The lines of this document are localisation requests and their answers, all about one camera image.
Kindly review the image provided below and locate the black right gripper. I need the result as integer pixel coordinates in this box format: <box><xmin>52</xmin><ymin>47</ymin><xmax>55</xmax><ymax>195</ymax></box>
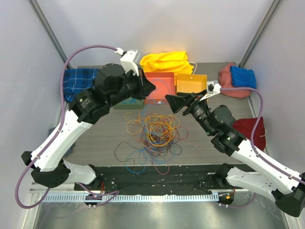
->
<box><xmin>165</xmin><ymin>90</ymin><xmax>215</xmax><ymax>135</ymax></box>

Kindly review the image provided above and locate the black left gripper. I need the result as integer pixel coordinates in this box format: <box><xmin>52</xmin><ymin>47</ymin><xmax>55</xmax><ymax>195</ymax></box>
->
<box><xmin>107</xmin><ymin>67</ymin><xmax>156</xmax><ymax>107</ymax></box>

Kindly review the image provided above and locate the light blue wire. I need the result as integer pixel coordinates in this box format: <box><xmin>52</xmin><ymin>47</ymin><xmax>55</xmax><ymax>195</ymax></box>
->
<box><xmin>123</xmin><ymin>78</ymin><xmax>183</xmax><ymax>176</ymax></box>

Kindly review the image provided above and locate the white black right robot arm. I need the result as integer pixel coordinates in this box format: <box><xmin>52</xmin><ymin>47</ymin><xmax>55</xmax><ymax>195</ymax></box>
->
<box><xmin>165</xmin><ymin>91</ymin><xmax>305</xmax><ymax>217</ymax></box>

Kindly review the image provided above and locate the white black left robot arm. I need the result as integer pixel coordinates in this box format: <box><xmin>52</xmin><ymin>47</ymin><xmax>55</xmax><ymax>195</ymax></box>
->
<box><xmin>21</xmin><ymin>63</ymin><xmax>156</xmax><ymax>190</ymax></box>

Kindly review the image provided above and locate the red plastic bin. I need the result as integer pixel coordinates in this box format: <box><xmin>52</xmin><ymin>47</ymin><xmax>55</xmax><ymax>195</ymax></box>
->
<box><xmin>144</xmin><ymin>72</ymin><xmax>176</xmax><ymax>105</ymax></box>

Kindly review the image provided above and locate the green plastic bin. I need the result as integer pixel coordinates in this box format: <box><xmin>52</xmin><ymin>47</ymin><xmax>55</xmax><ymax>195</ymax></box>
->
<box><xmin>113</xmin><ymin>97</ymin><xmax>144</xmax><ymax>110</ymax></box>

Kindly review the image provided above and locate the yellow plastic bin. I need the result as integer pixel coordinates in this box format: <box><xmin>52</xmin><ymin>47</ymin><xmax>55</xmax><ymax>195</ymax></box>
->
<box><xmin>176</xmin><ymin>73</ymin><xmax>207</xmax><ymax>96</ymax></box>

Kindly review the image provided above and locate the yellow cloth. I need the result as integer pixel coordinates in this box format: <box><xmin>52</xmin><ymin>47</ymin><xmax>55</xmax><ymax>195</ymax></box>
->
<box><xmin>140</xmin><ymin>51</ymin><xmax>194</xmax><ymax>75</ymax></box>

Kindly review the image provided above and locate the pink cloth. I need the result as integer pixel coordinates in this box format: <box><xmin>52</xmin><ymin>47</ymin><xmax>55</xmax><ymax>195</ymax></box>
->
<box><xmin>218</xmin><ymin>62</ymin><xmax>251</xmax><ymax>99</ymax></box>

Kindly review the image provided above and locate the blue towel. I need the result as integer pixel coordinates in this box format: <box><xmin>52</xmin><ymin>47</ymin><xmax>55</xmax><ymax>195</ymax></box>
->
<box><xmin>230</xmin><ymin>66</ymin><xmax>256</xmax><ymax>89</ymax></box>

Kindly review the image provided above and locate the blue plaid cloth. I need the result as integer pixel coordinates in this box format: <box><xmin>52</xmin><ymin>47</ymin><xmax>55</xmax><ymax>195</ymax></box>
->
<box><xmin>63</xmin><ymin>68</ymin><xmax>99</xmax><ymax>103</ymax></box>

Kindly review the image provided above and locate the dark red cloth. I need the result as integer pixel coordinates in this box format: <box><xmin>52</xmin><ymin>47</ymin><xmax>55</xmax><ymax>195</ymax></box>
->
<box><xmin>231</xmin><ymin>116</ymin><xmax>266</xmax><ymax>151</ymax></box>

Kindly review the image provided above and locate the grey cloth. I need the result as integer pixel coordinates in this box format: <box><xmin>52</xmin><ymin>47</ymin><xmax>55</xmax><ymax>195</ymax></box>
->
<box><xmin>48</xmin><ymin>127</ymin><xmax>75</xmax><ymax>158</ymax></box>

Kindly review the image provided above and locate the red wire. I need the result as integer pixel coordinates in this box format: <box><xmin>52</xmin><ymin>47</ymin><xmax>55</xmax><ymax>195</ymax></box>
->
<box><xmin>142</xmin><ymin>126</ymin><xmax>190</xmax><ymax>175</ymax></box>

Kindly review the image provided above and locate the yellow wire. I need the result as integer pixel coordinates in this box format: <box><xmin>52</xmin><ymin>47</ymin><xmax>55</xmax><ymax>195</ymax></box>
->
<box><xmin>125</xmin><ymin>111</ymin><xmax>181</xmax><ymax>147</ymax></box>

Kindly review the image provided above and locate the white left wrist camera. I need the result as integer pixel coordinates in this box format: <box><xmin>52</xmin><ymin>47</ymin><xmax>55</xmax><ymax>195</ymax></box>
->
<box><xmin>115</xmin><ymin>48</ymin><xmax>140</xmax><ymax>76</ymax></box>

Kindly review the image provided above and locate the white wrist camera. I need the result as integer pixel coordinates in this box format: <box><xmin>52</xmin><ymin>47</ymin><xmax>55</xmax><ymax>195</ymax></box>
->
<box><xmin>200</xmin><ymin>81</ymin><xmax>221</xmax><ymax>101</ymax></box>
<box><xmin>115</xmin><ymin>48</ymin><xmax>140</xmax><ymax>76</ymax></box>

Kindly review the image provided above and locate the orange wire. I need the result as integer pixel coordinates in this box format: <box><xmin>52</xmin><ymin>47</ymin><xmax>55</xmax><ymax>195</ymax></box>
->
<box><xmin>133</xmin><ymin>114</ymin><xmax>177</xmax><ymax>148</ymax></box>

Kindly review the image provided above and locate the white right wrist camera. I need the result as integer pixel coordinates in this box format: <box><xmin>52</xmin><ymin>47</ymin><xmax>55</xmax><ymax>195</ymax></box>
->
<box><xmin>200</xmin><ymin>81</ymin><xmax>221</xmax><ymax>101</ymax></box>

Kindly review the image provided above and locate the black wire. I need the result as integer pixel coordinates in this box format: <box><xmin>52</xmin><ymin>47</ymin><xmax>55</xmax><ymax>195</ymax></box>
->
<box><xmin>113</xmin><ymin>141</ymin><xmax>136</xmax><ymax>167</ymax></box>

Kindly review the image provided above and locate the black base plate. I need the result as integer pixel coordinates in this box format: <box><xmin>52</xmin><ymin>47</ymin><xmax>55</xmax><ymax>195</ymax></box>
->
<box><xmin>85</xmin><ymin>165</ymin><xmax>233</xmax><ymax>196</ymax></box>

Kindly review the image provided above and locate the white slotted cable duct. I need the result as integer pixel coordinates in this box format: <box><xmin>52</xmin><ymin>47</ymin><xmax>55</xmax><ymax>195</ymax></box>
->
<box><xmin>44</xmin><ymin>192</ymin><xmax>219</xmax><ymax>203</ymax></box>

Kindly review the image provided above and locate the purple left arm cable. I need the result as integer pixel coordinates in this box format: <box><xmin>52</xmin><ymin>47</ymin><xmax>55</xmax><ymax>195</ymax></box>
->
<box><xmin>15</xmin><ymin>44</ymin><xmax>121</xmax><ymax>219</ymax></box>

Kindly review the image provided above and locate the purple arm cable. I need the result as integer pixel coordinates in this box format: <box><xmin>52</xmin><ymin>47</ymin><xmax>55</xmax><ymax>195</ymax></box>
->
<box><xmin>220</xmin><ymin>87</ymin><xmax>305</xmax><ymax>208</ymax></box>
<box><xmin>15</xmin><ymin>44</ymin><xmax>121</xmax><ymax>219</ymax></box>

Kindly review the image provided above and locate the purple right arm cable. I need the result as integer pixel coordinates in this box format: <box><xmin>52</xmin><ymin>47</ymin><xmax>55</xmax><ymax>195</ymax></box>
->
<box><xmin>220</xmin><ymin>87</ymin><xmax>305</xmax><ymax>208</ymax></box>

